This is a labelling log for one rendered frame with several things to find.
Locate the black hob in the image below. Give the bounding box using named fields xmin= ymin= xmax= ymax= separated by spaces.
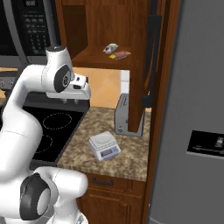
xmin=0 ymin=91 xmax=90 ymax=168

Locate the brown wooden cabinet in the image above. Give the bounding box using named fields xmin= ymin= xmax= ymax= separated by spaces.
xmin=54 ymin=0 xmax=152 ymax=72

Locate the grey fridge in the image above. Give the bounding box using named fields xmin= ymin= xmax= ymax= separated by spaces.
xmin=147 ymin=0 xmax=224 ymax=224

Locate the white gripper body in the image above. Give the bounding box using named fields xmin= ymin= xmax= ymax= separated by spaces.
xmin=45 ymin=81 xmax=92 ymax=102

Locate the black microwave oven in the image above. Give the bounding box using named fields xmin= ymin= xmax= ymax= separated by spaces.
xmin=0 ymin=0 xmax=61 ymax=68

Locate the grey wrapped packet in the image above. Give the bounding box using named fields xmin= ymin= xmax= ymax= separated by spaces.
xmin=102 ymin=43 xmax=119 ymax=54

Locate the brown wooden cabinet door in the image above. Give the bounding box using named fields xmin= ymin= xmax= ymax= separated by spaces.
xmin=128 ymin=0 xmax=157 ymax=133

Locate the brown wooden drawer front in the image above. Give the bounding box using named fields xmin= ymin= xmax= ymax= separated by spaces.
xmin=83 ymin=171 xmax=147 ymax=197

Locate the orange wrapped bar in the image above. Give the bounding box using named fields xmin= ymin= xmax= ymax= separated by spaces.
xmin=108 ymin=50 xmax=132 ymax=60

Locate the grey toaster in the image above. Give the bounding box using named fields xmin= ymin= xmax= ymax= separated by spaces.
xmin=114 ymin=93 xmax=146 ymax=137

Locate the white digital scale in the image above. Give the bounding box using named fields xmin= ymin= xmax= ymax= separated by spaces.
xmin=87 ymin=130 xmax=122 ymax=163

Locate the brown wooden lower cupboard door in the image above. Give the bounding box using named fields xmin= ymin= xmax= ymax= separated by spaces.
xmin=76 ymin=191 xmax=146 ymax=224

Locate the black drawer handle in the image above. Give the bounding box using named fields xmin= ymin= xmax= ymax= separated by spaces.
xmin=91 ymin=177 xmax=115 ymax=187

